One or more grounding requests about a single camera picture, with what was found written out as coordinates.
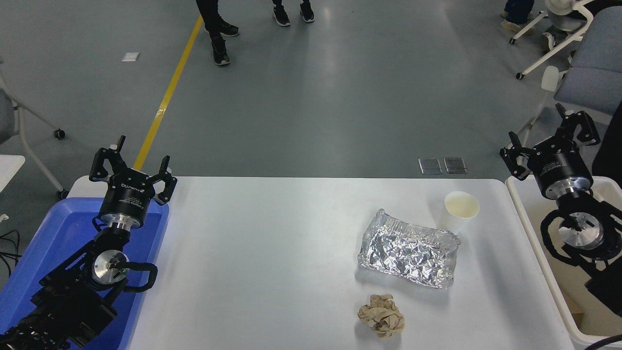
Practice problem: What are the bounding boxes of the black floor cables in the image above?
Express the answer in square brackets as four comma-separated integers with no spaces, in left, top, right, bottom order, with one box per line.
[0,230,21,278]

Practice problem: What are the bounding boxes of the standing person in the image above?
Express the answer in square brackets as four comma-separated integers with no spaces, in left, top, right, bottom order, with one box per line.
[196,0,240,67]
[272,0,315,27]

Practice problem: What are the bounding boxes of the seated person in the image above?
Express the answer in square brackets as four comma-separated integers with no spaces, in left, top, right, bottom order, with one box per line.
[501,0,557,52]

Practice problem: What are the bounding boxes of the blue plastic tray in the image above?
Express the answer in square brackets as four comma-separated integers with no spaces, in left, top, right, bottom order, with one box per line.
[0,197,170,350]

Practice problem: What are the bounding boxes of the crumpled tan paper ball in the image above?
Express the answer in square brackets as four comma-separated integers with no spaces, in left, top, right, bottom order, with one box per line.
[357,294,405,338]

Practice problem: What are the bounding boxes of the white-framed wheeled chair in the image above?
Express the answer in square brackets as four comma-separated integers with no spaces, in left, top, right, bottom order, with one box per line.
[0,58,69,200]

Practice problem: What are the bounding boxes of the white paper cup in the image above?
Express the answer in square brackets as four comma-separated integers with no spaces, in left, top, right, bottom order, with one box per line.
[439,191,480,234]

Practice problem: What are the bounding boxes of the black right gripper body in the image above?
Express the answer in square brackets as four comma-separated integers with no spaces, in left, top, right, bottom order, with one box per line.
[529,137,593,192]

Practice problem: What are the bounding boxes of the crumpled silver foil tray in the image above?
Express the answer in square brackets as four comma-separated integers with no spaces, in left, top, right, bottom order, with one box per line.
[358,209,462,289]

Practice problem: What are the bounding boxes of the grey upholstered wheeled chair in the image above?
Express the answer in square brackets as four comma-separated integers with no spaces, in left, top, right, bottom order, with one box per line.
[505,5,622,161]

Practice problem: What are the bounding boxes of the white wheeled chair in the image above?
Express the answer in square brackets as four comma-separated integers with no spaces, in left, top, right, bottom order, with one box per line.
[509,0,594,81]

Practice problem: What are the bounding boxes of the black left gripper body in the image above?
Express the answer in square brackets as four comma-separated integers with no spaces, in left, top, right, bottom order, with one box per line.
[100,168,156,224]

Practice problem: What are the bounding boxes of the large pale plastic bin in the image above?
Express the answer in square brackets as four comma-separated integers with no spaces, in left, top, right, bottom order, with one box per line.
[505,175,622,349]

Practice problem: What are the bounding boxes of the small white side table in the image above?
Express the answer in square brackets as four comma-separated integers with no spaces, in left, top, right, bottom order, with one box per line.
[0,155,26,193]

